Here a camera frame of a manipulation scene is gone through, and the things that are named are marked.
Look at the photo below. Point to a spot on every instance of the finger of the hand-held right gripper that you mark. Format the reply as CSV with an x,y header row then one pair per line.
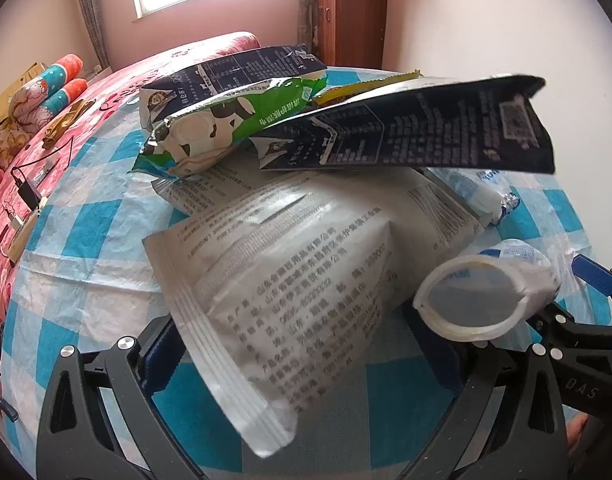
x,y
596,276
581,332

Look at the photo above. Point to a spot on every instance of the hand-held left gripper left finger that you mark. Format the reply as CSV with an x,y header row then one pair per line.
x,y
155,360

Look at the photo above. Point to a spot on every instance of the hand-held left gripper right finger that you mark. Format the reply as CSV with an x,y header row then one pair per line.
x,y
443,365

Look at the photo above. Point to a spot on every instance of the white printed foil bag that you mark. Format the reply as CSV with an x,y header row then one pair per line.
x,y
286,285
436,210

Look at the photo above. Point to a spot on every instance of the navy printed foil bag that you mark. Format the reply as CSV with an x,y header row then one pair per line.
x,y
436,130
235,67

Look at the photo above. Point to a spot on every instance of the green cow print bag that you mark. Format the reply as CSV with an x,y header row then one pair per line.
x,y
205,130

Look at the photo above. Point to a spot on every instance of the blue white checked tablecloth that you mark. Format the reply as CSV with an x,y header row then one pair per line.
x,y
85,240

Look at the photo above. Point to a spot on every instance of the white blue crumpled wrapper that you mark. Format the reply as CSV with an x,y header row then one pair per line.
x,y
481,192

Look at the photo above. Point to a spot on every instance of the beige power strip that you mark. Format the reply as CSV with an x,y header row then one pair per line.
x,y
28,230

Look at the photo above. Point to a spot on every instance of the black charger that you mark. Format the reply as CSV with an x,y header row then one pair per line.
x,y
26,187

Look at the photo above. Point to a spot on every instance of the gold cloth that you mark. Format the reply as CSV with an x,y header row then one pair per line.
x,y
65,122

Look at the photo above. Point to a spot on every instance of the orange teal bolster pillow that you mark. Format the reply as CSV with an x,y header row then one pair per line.
x,y
70,94
60,67

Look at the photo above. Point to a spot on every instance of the bed with pink cover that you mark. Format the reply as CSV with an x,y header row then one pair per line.
x,y
135,75

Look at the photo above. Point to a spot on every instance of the floral folded quilt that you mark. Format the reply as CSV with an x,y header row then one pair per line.
x,y
28,102

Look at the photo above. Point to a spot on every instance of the yellow snack wrapper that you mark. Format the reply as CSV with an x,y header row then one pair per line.
x,y
356,89

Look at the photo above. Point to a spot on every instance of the yellow headboard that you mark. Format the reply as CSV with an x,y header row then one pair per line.
x,y
10,95

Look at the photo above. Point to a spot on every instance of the checked curtain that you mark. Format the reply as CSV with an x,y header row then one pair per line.
x,y
308,10
93,10

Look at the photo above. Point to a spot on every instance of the brown wooden wardrobe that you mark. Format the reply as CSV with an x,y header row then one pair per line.
x,y
351,15

